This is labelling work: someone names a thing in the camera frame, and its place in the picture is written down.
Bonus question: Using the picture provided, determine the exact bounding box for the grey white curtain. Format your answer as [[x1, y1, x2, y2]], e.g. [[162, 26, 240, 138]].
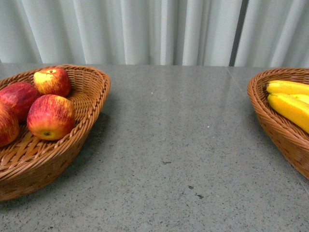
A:
[[0, 0, 309, 67]]

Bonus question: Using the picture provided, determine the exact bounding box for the brown wicker basket right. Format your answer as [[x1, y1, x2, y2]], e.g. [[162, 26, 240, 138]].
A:
[[247, 68, 309, 178]]

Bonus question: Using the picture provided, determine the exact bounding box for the brown wicker basket left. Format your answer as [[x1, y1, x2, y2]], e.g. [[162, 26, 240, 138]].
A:
[[0, 64, 111, 202]]

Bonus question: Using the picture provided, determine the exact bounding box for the yellow banana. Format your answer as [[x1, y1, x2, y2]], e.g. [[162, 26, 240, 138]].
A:
[[263, 80, 309, 95], [267, 93, 309, 133]]

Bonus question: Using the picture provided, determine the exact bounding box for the red yellow apple far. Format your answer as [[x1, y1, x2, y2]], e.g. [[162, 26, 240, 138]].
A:
[[33, 68, 71, 97]]

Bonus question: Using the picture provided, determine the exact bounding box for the brown wicker basket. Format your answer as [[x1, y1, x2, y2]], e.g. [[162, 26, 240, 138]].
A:
[[0, 64, 111, 202], [247, 68, 309, 178]]

